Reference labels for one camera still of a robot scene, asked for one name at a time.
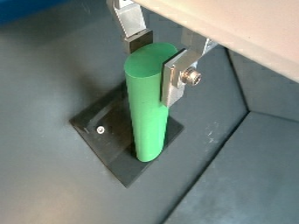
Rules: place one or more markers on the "black curved fixture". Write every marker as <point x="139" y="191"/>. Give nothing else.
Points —
<point x="104" y="126"/>

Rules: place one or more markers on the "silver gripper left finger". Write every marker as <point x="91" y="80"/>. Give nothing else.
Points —
<point x="130" y="19"/>

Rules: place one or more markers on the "green oval cylinder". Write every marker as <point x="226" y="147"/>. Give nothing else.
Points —
<point x="148" y="113"/>

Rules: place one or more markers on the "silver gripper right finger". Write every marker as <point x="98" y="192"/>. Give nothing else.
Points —
<point x="179" y="68"/>

